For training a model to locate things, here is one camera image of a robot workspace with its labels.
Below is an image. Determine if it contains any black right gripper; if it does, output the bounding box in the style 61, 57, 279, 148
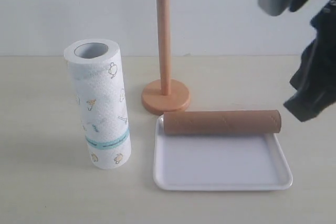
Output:
283, 0, 335, 122

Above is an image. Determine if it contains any brown cardboard tube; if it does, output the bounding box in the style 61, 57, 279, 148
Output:
161, 110, 282, 135

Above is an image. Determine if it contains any patterned white paper towel roll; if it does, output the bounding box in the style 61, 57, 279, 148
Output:
64, 39, 131, 170

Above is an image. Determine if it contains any wooden paper towel holder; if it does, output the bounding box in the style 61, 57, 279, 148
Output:
141, 0, 191, 115

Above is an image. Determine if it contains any white square plastic tray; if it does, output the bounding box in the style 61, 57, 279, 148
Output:
153, 116, 293, 191

